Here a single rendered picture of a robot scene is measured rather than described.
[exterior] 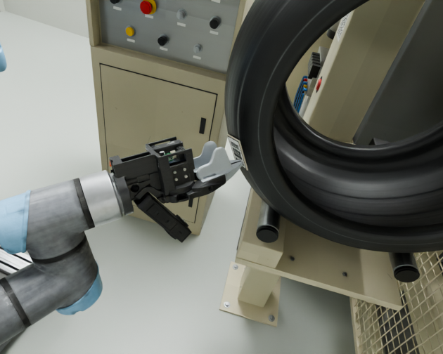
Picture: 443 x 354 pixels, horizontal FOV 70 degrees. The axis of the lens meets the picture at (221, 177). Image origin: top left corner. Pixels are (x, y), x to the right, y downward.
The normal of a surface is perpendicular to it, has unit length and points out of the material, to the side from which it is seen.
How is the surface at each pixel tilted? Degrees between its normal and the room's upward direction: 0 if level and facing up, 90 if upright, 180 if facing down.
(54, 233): 72
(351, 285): 0
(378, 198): 22
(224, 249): 0
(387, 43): 90
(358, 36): 90
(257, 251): 90
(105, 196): 42
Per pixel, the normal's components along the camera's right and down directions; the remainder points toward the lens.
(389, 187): -0.32, -0.79
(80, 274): 0.78, 0.18
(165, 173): 0.46, 0.36
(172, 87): -0.22, 0.61
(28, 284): 0.38, -0.55
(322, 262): 0.17, -0.75
